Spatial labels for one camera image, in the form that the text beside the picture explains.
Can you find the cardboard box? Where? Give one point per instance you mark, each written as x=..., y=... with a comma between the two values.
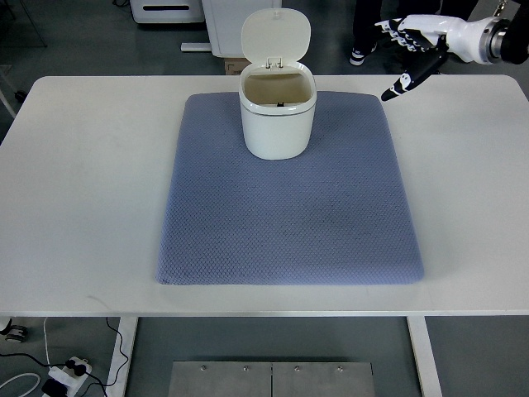
x=234, y=66

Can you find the white power strip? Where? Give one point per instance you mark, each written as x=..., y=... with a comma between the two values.
x=72, y=374

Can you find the person leg dark trousers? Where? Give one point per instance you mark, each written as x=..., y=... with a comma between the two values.
x=366, y=15
x=409, y=7

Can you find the blue quilted mat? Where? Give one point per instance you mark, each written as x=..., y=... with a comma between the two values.
x=335, y=215

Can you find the person left leg dark trousers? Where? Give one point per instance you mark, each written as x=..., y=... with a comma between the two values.
x=366, y=15

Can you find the grey metal floor plate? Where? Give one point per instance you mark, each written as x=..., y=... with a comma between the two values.
x=263, y=378

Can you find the white table left leg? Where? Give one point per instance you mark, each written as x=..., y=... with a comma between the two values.
x=121, y=357

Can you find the black plug adapter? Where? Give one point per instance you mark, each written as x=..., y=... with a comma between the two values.
x=54, y=388

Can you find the white table right leg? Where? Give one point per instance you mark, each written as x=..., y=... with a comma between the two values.
x=423, y=355

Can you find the white table leg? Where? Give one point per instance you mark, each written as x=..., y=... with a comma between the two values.
x=121, y=357
x=423, y=355

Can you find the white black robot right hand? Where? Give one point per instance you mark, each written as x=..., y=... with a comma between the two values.
x=434, y=37

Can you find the person right leg dark trousers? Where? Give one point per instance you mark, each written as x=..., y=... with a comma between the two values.
x=409, y=7

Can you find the white trash bin open lid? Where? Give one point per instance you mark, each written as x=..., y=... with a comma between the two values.
x=277, y=92

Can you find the white cabinet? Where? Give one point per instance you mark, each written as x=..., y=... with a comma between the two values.
x=224, y=20

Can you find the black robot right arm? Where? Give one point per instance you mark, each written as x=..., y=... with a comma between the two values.
x=509, y=41

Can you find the white appliance with slot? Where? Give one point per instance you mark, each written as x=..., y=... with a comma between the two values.
x=150, y=12

